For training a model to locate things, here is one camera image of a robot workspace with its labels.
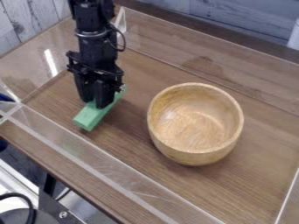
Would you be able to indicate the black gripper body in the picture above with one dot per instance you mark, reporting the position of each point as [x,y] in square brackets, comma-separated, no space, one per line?
[111,74]

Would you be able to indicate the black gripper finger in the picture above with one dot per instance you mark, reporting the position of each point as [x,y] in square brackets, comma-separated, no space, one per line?
[104,94]
[84,83]

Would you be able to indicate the green rectangular block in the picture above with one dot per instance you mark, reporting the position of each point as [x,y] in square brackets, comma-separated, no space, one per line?
[88,118]

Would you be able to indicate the brown wooden bowl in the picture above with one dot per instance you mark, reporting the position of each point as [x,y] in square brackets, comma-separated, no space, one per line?
[195,121]

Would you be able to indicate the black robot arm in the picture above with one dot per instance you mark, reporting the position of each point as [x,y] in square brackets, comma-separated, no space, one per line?
[93,63]

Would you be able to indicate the black table leg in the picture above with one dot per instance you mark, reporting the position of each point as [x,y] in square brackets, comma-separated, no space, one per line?
[49,185]

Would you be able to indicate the clear acrylic tray wall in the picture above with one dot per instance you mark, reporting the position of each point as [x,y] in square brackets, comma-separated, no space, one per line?
[111,164]

